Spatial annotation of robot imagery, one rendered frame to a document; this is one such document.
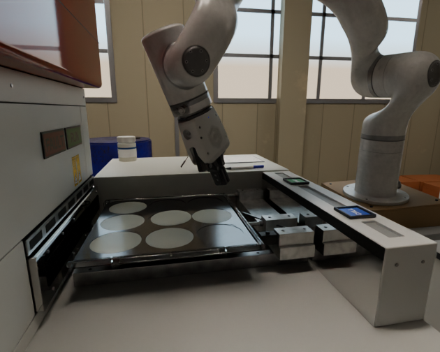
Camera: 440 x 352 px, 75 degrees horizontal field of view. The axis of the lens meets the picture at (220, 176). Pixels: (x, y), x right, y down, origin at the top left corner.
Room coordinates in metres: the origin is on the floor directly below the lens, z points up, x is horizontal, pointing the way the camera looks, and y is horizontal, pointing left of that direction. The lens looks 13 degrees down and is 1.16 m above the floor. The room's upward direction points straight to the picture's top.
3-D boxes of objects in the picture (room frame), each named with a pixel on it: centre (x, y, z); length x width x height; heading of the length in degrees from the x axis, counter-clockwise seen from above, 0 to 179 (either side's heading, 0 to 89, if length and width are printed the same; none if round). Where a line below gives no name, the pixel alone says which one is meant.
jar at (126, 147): (1.13, 0.37, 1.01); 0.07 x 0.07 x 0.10
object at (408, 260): (0.67, -0.24, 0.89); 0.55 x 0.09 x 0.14; 11
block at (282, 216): (0.66, -0.14, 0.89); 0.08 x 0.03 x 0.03; 101
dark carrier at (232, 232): (0.67, 0.13, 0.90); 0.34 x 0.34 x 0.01; 11
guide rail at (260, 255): (0.56, 0.04, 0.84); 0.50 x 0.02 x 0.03; 101
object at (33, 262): (0.61, 0.33, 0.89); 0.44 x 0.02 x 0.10; 11
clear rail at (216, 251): (0.49, 0.09, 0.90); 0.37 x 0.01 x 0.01; 101
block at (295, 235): (0.58, -0.16, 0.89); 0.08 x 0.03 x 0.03; 101
